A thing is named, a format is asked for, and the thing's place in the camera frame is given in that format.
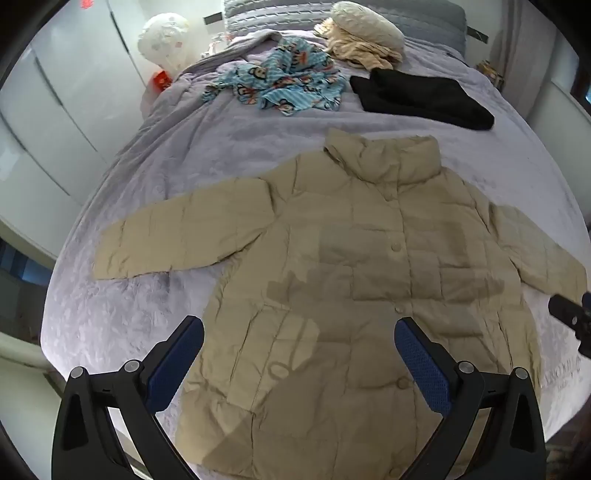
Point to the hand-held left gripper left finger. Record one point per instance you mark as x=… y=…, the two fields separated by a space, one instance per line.
x=178 y=355

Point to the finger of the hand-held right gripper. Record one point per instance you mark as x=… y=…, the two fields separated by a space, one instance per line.
x=570 y=311

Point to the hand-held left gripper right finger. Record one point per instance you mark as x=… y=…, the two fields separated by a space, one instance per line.
x=422 y=364

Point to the beige puffer jacket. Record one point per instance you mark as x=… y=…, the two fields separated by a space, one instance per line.
x=346 y=240

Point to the lavender plush blanket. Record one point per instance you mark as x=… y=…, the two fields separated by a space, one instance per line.
x=184 y=138

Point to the window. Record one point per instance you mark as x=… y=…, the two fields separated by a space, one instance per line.
x=584 y=92

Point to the yellow box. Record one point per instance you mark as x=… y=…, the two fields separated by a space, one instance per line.
x=491 y=71

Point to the black sweater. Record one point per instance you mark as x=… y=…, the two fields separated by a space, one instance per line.
x=420 y=99

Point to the red box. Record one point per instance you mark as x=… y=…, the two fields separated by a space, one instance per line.
x=161 y=81

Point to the grey curtain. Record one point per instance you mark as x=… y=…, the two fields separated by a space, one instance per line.
x=512 y=37

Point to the white wardrobe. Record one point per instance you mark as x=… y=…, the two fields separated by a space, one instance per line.
x=60 y=92

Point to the blue monkey print pajamas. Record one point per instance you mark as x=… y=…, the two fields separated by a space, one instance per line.
x=286 y=78

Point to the grey quilted bedspread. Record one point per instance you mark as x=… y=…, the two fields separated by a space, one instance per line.
x=226 y=53

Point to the white floral plastic bag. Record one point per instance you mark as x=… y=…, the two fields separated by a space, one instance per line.
x=164 y=39

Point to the beige striped garment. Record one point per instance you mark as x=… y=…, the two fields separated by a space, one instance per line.
x=355 y=53

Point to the cream round pillow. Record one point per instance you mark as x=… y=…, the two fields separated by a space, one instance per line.
x=369 y=21

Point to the grey quilted headboard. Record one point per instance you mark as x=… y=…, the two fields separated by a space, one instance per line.
x=277 y=16

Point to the red wardrobe sticker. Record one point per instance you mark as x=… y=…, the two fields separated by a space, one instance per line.
x=86 y=4

